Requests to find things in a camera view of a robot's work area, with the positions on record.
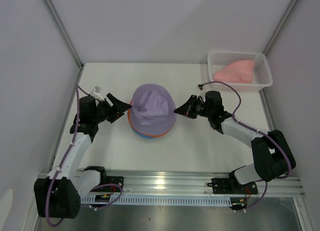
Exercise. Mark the white slotted cable duct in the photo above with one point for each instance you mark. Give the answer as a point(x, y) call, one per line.
point(154, 200)

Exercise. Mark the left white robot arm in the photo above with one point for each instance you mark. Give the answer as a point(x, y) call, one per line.
point(59, 194)

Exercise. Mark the pink bucket hat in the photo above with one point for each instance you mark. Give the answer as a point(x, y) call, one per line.
point(240, 72)

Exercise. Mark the purple bucket hat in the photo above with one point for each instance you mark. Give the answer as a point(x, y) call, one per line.
point(150, 92)

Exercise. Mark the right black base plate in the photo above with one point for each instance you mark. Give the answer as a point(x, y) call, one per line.
point(225, 186)

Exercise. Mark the orange bucket hat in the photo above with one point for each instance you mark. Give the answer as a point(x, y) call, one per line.
point(152, 119)

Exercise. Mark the white plastic basket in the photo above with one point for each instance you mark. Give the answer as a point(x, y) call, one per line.
point(262, 77)

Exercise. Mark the aluminium mounting rail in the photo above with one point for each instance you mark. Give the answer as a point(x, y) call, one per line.
point(184, 183)

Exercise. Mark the blue bucket hat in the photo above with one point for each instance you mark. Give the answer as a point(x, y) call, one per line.
point(143, 135)

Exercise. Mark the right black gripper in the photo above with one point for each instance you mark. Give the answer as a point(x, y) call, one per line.
point(186, 109)

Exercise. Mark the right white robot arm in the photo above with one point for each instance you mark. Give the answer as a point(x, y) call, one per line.
point(272, 156)

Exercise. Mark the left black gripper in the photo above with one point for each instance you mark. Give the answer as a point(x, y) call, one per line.
point(117, 110)

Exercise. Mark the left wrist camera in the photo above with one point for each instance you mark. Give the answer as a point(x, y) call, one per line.
point(96, 93)

